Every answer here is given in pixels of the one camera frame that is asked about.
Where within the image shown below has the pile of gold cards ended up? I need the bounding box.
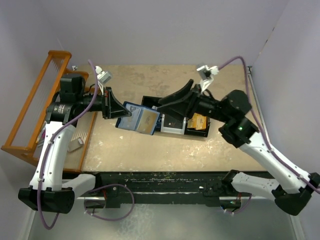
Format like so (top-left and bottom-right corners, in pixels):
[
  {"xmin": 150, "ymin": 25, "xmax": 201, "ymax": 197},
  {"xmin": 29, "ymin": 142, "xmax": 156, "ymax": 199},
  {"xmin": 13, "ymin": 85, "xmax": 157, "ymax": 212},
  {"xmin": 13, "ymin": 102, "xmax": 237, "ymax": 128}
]
[{"xmin": 187, "ymin": 113, "xmax": 209, "ymax": 131}]

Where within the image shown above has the aluminium frame rail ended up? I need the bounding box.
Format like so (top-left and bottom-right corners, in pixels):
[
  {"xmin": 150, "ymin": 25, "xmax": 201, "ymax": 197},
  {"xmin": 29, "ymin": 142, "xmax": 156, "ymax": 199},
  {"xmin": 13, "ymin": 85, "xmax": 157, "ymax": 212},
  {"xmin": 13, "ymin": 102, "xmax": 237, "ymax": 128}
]
[{"xmin": 29, "ymin": 177, "xmax": 295, "ymax": 201}]

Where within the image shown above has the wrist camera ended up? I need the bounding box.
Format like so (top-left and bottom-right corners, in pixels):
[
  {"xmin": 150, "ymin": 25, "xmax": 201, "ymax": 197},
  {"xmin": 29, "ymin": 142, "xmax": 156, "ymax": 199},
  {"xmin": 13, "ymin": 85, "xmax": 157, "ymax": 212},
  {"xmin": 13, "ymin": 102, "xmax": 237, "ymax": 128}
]
[
  {"xmin": 196, "ymin": 64, "xmax": 219, "ymax": 93},
  {"xmin": 95, "ymin": 65, "xmax": 113, "ymax": 93}
]

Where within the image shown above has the pink white marker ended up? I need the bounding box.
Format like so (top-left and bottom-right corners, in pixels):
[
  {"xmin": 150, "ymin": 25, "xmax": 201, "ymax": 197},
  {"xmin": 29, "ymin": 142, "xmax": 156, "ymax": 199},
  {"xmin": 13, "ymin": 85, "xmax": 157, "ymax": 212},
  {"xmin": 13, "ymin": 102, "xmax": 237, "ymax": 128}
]
[{"xmin": 36, "ymin": 123, "xmax": 46, "ymax": 144}]

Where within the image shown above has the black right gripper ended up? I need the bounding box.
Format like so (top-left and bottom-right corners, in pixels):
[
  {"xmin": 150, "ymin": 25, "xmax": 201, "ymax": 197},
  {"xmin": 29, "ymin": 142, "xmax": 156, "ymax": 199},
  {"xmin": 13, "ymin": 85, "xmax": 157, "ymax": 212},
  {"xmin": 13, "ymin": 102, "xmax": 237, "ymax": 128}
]
[{"xmin": 155, "ymin": 79, "xmax": 229, "ymax": 122}]

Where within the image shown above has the pile of black cards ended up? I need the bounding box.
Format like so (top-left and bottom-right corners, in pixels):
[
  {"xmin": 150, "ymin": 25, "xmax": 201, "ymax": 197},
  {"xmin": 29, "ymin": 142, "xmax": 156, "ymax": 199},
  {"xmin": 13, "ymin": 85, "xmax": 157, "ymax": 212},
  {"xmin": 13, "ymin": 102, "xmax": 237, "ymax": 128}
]
[{"xmin": 163, "ymin": 115, "xmax": 183, "ymax": 129}]

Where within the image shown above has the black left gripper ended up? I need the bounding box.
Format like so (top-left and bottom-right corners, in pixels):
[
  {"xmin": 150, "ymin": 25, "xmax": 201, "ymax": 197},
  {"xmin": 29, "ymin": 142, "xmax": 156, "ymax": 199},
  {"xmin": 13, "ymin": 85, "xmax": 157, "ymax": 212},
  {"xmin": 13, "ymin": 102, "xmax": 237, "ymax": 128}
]
[{"xmin": 76, "ymin": 86, "xmax": 132, "ymax": 119}]

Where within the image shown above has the silver VIP card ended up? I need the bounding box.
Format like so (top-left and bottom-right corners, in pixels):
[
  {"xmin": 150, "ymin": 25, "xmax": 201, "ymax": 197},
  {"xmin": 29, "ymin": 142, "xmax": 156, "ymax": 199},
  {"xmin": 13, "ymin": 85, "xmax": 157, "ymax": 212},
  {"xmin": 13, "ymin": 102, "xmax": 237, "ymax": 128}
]
[{"xmin": 118, "ymin": 103, "xmax": 143, "ymax": 131}]

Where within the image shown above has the black bin with gold cards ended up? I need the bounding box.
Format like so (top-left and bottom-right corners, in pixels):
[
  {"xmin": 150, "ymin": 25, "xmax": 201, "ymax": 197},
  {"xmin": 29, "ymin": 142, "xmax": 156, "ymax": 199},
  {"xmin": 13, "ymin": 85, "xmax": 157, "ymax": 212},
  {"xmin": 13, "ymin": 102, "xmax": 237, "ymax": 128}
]
[{"xmin": 184, "ymin": 113, "xmax": 210, "ymax": 138}]

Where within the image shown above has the small grey box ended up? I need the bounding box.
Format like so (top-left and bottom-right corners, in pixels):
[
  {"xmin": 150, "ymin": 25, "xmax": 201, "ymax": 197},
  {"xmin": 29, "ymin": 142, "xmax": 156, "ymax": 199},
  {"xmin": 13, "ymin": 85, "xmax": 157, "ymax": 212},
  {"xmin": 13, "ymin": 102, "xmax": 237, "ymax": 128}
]
[{"xmin": 67, "ymin": 137, "xmax": 84, "ymax": 153}]

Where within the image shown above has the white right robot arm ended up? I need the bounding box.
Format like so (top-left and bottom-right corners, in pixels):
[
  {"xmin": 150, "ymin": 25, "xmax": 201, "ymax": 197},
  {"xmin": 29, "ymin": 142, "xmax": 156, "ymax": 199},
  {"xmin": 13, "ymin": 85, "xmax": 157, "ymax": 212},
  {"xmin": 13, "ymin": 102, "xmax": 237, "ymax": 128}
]
[{"xmin": 157, "ymin": 79, "xmax": 320, "ymax": 216}]

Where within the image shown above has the orange wooden rack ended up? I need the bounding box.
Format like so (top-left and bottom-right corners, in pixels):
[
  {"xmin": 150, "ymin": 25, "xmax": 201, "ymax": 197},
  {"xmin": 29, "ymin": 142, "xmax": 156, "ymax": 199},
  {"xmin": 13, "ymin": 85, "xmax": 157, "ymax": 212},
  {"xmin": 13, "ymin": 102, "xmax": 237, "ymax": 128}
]
[{"xmin": 1, "ymin": 50, "xmax": 97, "ymax": 173}]

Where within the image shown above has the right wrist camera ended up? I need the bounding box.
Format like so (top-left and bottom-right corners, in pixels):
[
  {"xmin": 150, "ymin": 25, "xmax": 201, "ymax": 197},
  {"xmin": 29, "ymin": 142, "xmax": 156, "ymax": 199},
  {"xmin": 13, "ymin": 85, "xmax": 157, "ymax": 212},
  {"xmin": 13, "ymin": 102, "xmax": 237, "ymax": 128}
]
[{"xmin": 196, "ymin": 64, "xmax": 219, "ymax": 93}]

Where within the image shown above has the blue leather card holder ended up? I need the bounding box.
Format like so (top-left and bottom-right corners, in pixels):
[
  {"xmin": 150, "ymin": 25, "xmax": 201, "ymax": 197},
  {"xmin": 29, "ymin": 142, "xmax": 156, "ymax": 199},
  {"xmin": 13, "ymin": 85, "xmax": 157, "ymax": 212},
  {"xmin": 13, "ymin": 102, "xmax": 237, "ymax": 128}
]
[{"xmin": 115, "ymin": 101, "xmax": 160, "ymax": 136}]

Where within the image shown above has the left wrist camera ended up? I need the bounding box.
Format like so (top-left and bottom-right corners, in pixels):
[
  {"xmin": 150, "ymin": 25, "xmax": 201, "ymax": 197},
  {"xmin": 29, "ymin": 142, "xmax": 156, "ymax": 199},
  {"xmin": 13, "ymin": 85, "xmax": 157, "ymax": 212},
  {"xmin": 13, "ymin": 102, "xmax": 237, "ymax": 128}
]
[{"xmin": 95, "ymin": 65, "xmax": 113, "ymax": 93}]

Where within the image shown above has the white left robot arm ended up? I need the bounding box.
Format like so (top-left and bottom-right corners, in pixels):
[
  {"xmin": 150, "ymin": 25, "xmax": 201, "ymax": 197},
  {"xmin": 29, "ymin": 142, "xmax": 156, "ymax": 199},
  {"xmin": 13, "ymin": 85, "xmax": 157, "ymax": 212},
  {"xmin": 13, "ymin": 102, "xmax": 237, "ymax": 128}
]
[{"xmin": 18, "ymin": 72, "xmax": 132, "ymax": 214}]

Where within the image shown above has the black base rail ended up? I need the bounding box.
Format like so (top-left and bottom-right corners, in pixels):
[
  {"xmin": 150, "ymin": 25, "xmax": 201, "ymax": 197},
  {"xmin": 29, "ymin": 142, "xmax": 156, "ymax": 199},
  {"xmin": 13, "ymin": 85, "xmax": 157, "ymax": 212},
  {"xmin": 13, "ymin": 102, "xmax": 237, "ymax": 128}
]
[{"xmin": 81, "ymin": 171, "xmax": 249, "ymax": 208}]

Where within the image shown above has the white middle bin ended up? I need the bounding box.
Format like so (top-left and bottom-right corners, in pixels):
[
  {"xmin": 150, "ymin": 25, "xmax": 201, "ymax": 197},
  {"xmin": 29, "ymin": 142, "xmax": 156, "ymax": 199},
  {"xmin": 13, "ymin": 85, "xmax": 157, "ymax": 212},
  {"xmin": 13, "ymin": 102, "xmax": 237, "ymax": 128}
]
[{"xmin": 160, "ymin": 114, "xmax": 187, "ymax": 135}]

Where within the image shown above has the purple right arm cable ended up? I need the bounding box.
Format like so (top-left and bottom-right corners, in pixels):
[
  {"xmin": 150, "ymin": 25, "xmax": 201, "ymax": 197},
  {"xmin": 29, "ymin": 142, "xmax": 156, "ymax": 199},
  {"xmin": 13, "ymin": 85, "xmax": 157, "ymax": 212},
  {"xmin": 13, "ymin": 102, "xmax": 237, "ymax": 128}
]
[{"xmin": 217, "ymin": 56, "xmax": 320, "ymax": 217}]

